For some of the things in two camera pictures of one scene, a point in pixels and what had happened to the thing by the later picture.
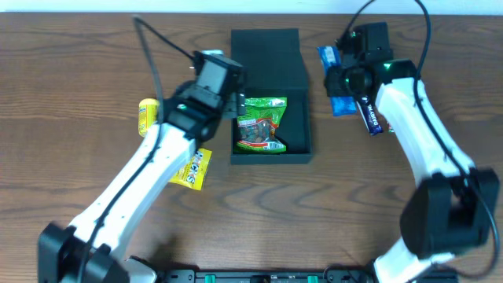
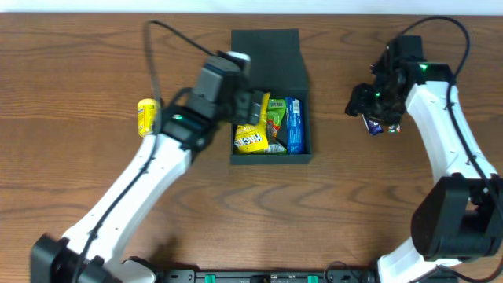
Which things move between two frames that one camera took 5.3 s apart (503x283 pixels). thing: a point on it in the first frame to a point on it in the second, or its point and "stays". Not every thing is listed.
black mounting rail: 328,276 stays
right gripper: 335,84 to 360,101
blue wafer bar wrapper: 340,105 to 295,108
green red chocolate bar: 390,128 stays
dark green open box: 274,66 stays
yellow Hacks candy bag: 193,174 to 251,138
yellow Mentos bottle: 148,111 stays
